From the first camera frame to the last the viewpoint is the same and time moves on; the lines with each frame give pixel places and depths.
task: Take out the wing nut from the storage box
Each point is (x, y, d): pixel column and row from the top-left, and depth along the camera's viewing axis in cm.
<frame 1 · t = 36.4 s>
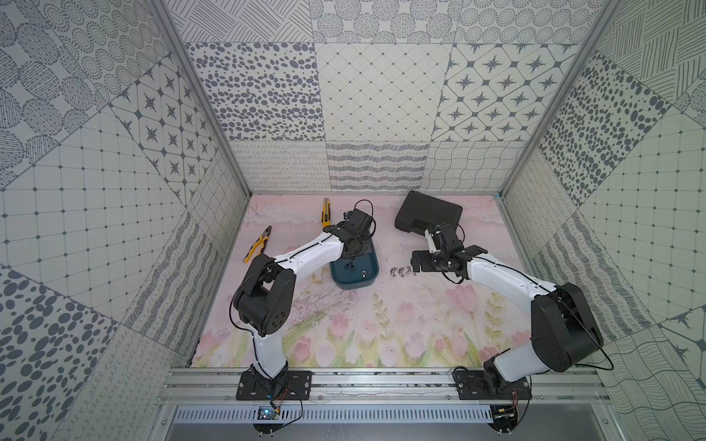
left hand: (364, 242, 92), fingers closed
right hand: (426, 263, 91), fingers open
teal plastic storage box: (356, 272, 97), point 2 cm above the table
black plastic tool case: (419, 212, 112), point 5 cm above the table
yellow black utility knife: (326, 212, 115), point 2 cm above the table
yellow black pliers: (263, 238, 106), point 2 cm above the table
silver wing nut: (400, 271, 98), on the table
silver wing nut 2: (392, 271, 98), point 2 cm above the table

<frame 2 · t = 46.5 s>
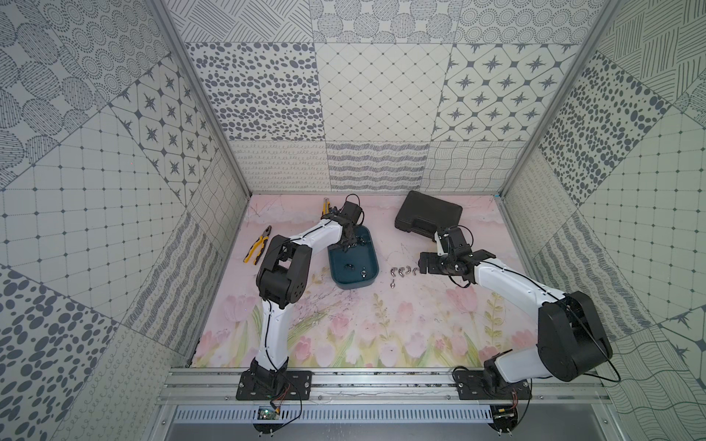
left hand: (344, 236, 102), fingers closed
right hand: (433, 266, 90), fingers open
silver wing nut 3: (400, 271, 98), on the table
the other named things where they were.

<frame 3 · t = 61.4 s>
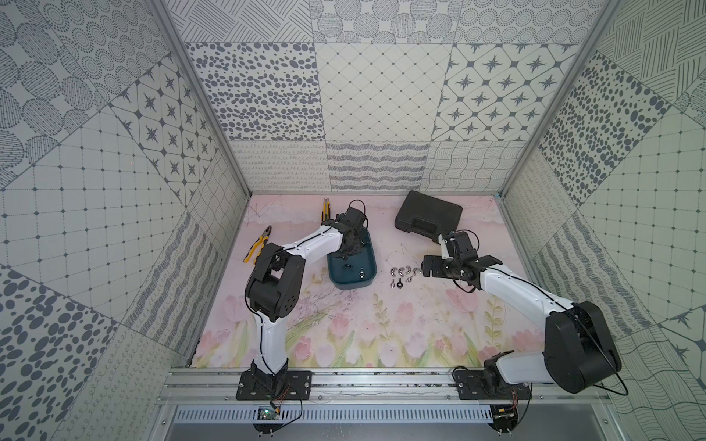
left hand: (351, 245, 97), fingers closed
right hand: (436, 269, 90), fingers open
black wing nut: (400, 284, 95), on the table
the other named things where they were.

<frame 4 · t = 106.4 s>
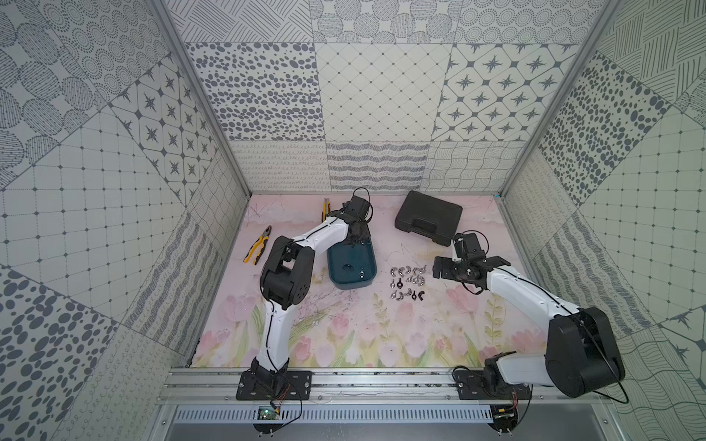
left hand: (362, 230, 100), fingers open
right hand: (448, 272, 89), fingers open
silver wing nut eleventh: (401, 296, 92), on the table
